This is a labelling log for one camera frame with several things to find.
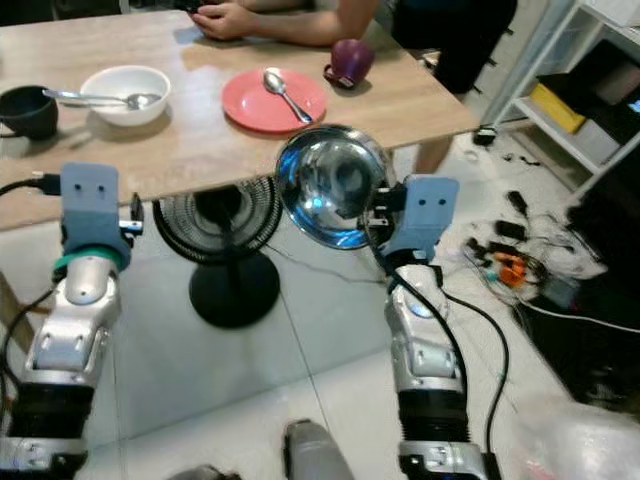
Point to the crumpled clear plastic bag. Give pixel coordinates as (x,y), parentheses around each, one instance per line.
(575,445)

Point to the silver metal spoon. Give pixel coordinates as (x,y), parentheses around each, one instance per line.
(273,80)
(140,100)

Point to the grey right robot leg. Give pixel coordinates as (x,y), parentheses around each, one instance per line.
(320,455)

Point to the person's torso in black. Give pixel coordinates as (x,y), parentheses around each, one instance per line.
(455,35)

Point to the white ceramic bowl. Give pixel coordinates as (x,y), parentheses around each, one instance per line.
(125,82)

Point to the pink round plate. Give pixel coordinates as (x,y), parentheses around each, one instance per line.
(255,105)

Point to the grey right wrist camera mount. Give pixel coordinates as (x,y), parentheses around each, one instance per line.
(428,212)

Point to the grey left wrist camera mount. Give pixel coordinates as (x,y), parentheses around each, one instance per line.
(95,210)

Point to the light wooden table leg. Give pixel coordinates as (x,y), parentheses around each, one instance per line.
(10,298)

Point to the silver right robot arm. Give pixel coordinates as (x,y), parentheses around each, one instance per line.
(425,340)

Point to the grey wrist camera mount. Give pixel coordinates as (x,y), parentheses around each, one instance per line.
(95,210)
(428,212)

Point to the white metal shelf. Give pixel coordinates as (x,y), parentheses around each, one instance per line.
(530,60)

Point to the black ceramic cup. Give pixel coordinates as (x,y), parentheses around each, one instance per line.
(28,112)

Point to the shiny steel bowl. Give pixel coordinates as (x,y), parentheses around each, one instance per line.
(330,185)

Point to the person's left forearm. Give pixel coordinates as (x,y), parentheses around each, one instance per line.
(310,22)

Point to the black pedestal fan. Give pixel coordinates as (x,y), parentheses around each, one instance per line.
(232,290)

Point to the person's left hand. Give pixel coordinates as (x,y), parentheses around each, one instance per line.
(225,20)

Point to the large black box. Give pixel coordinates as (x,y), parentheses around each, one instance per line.
(585,350)

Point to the orange plastic item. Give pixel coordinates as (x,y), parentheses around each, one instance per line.
(510,268)

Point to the yellow box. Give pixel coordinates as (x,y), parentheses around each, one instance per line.
(558,108)

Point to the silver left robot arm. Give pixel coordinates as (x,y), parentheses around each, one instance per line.
(75,330)

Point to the person's right forearm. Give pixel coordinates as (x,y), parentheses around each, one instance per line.
(265,3)

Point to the small black power adapter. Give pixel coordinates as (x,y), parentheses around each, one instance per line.
(484,136)

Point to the purple ceramic cup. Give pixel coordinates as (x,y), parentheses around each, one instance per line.
(352,60)

